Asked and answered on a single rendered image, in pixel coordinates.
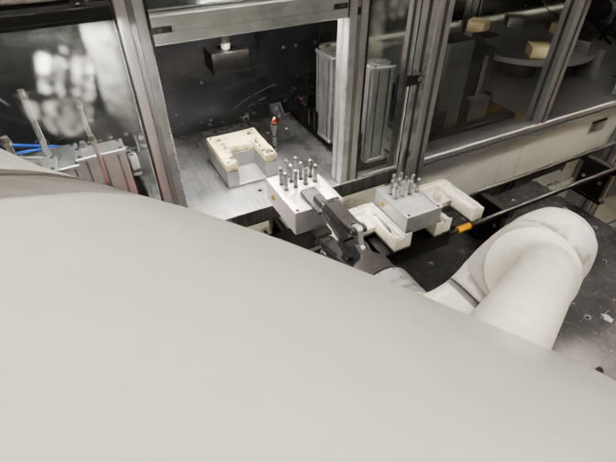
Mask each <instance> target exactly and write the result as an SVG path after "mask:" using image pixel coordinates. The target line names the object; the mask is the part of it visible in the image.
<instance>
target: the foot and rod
mask: <svg viewBox="0 0 616 462"><path fill-rule="evenodd" d="M220 43H221V44H217V45H212V46H205V47H203V54H204V60H205V67H206V68H207V69H208V70H209V71H210V72H211V73H212V74H213V75H219V74H224V73H230V72H239V71H244V70H249V69H250V63H249V52H248V48H247V47H245V46H244V45H243V44H242V43H240V42H239V41H236V42H229V36H224V37H220Z"/></svg>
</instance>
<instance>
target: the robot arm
mask: <svg viewBox="0 0 616 462"><path fill-rule="evenodd" d="M301 196H302V197H303V198H304V199H305V201H306V202H307V203H308V204H309V205H310V206H311V207H312V208H313V209H314V210H315V212H316V213H317V214H318V215H323V217H324V219H325V220H326V222H327V224H329V226H330V227H331V229H332V230H331V229H330V228H329V227H328V226H327V225H324V226H321V227H318V228H315V229H313V230H311V232H312V233H313V234H314V236H315V237H316V238H317V239H319V240H316V241H315V245H316V246H317V247H319V246H321V247H323V248H321V249H320V252H321V254H322V255H320V254H317V253H315V252H312V251H311V250H308V249H305V248H303V247H299V246H296V245H294V244H292V243H290V242H287V241H284V240H281V239H278V238H276V237H273V236H269V235H266V234H263V233H260V232H258V231H255V230H252V229H249V228H246V227H243V226H241V225H237V224H234V223H231V222H228V221H226V220H223V219H220V218H217V217H214V216H211V215H209V214H205V213H202V212H199V211H196V210H193V209H190V208H187V207H183V206H179V205H177V204H173V203H167V202H163V201H160V200H157V199H153V198H149V197H147V196H143V195H139V194H136V193H132V192H127V191H124V190H121V189H117V188H115V187H112V186H108V185H105V184H102V183H98V182H94V181H88V180H85V179H82V178H78V177H75V176H72V175H69V174H66V173H62V172H59V171H55V170H50V169H47V168H43V167H40V166H38V165H36V164H34V163H32V162H29V161H27V160H25V159H22V158H20V157H18V156H16V155H14V154H12V153H9V152H7V151H5V150H3V149H1V148H0V462H616V380H614V379H611V378H609V377H608V376H606V375H604V374H602V373H600V372H598V371H597V370H595V369H593V368H590V367H588V366H586V365H584V364H582V363H580V362H578V361H576V360H575V359H572V358H570V357H566V356H564V355H561V354H559V353H557V352H555V351H553V350H551V349H552V347H553V344H554V342H555V341H556V337H557V334H558V332H559V330H560V327H561V325H562V323H563V321H564V318H565V316H566V314H567V310H568V307H569V305H570V303H571V302H572V301H573V300H574V298H575V297H576V295H577V294H578V290H579V288H580V285H581V283H582V281H583V279H584V278H585V277H586V276H587V274H588V273H589V271H590V269H591V267H592V265H593V263H594V260H595V258H596V256H597V251H598V242H597V239H596V236H595V233H594V231H593V229H592V228H591V226H590V225H589V224H588V223H587V222H586V221H585V219H583V218H582V217H580V216H579V215H578V214H575V213H573V212H571V211H569V210H567V209H562V208H556V207H546V208H542V209H538V210H535V211H532V212H530V213H528V214H524V215H522V216H520V217H518V218H517V219H515V220H514V221H512V222H511V223H510V224H508V225H506V226H505V227H503V228H502V229H500V230H499V231H498V232H496V233H495V234H494V235H493V236H491V237H490V238H489V239H488V240H487V241H486V242H484V243H483V244H482V245H481V246H480V247H479V248H478V249H477V250H476V251H475V252H474V253H473V254H472V255H471V257H470V258H469V259H468V260H467V261H466V262H465V263H464V264H463V266H462V267H461V268H460V269H459V270H458V272H457V273H455V274H454V275H453V276H452V277H451V278H450V279H449V280H448V281H446V282H445V283H444V284H442V285H441V286H439V287H438V288H436V289H434V290H432V291H429V292H428V293H426V291H425V290H424V289H423V288H422V287H421V286H420V285H419V284H418V283H417V282H416V281H415V280H414V279H413V278H412V277H411V276H410V275H409V274H408V273H407V272H406V271H405V270H404V269H401V268H396V267H395V266H394V265H393V264H392V263H391V262H390V261H389V260H388V259H387V258H386V257H385V256H384V255H382V254H380V253H376V252H373V251H371V249H370V247H369V244H368V243H367V242H366V241H364V238H363V233H364V232H367V231H368V229H367V226H366V225H365V224H363V223H361V222H359V221H358V220H357V219H356V217H355V216H353V215H352V214H351V213H350V212H349V211H348V210H347V208H346V207H345V206H344V205H343V204H342V203H341V202H340V201H339V200H338V199H337V198H336V197H333V198H329V199H325V197H324V196H323V195H322V194H321V193H320V192H319V191H318V190H317V189H316V187H315V186H313V187H310V188H307V189H303V190H301ZM332 231H333V232H334V234H335V236H336V237H337V239H338V240H336V239H335V238H333V237H332V236H330V235H332ZM328 253H330V255H328Z"/></svg>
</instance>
